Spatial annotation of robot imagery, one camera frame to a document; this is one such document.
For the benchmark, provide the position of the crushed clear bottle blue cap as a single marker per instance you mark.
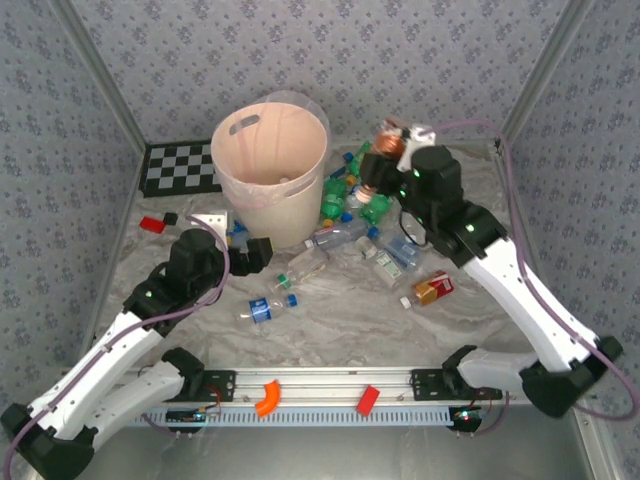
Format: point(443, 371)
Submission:
point(239, 240)

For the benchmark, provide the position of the brown ribbed plastic bottle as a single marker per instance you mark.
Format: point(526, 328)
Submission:
point(387, 142)

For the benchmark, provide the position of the clear bottle dark blue label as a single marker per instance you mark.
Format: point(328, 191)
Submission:
point(353, 200)

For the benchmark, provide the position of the clear bottle green cap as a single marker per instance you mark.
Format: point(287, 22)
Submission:
point(305, 265)

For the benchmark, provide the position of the blue label blue cap bottle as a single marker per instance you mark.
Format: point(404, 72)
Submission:
point(260, 310)

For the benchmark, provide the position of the small clear bottle white cap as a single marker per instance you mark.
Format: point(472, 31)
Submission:
point(366, 246)

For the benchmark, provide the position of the clear bottle pale blue label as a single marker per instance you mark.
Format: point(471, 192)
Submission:
point(402, 250)

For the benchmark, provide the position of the bottle white green label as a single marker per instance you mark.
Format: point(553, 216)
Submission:
point(389, 267)

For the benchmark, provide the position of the bottle red orange label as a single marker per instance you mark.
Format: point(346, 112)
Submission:
point(432, 290)

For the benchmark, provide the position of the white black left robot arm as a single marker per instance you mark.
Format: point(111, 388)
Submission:
point(100, 360)

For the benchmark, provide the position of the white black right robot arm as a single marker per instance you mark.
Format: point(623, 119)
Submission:
point(525, 310)

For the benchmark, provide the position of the beige plastic bin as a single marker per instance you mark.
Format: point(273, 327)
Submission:
point(285, 225)

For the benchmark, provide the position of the small red block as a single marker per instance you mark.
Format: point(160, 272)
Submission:
point(152, 224)

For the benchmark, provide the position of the black white checkerboard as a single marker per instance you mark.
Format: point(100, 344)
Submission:
point(170, 170)

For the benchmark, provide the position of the orange curved plastic piece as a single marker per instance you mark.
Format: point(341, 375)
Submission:
point(270, 400)

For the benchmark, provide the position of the left circuit board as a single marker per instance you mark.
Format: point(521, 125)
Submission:
point(185, 415)

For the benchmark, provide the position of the circuit board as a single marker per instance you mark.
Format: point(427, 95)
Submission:
point(185, 415)
point(465, 416)

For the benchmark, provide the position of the red rectangular block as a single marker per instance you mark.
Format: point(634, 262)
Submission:
point(368, 400)

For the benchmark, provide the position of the steel sheet shelf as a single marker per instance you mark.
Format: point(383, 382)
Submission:
point(325, 455)

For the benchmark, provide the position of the right circuit board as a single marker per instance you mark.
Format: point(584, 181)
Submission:
point(465, 416)

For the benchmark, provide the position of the left aluminium side rail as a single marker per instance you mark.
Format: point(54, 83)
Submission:
point(128, 200)

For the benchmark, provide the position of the aluminium side rail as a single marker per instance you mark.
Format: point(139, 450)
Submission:
point(128, 200)
point(595, 450)

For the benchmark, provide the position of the black left mount plate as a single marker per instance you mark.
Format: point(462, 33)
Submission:
point(220, 385)

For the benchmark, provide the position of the black mount plate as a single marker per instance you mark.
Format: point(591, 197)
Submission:
point(220, 385)
point(425, 382)

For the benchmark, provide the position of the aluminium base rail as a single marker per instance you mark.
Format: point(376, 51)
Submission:
point(320, 382)

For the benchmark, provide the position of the right aluminium frame post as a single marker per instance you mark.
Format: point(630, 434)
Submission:
point(545, 75)

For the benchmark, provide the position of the aluminium frame post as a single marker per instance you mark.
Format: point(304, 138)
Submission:
point(100, 75)
point(545, 75)

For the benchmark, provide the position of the left aluminium frame post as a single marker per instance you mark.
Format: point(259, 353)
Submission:
point(100, 75)

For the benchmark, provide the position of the black right mount plate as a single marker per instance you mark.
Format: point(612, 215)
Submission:
point(425, 382)

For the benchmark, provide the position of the right aluminium side rail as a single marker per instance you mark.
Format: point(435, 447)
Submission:
point(595, 450)

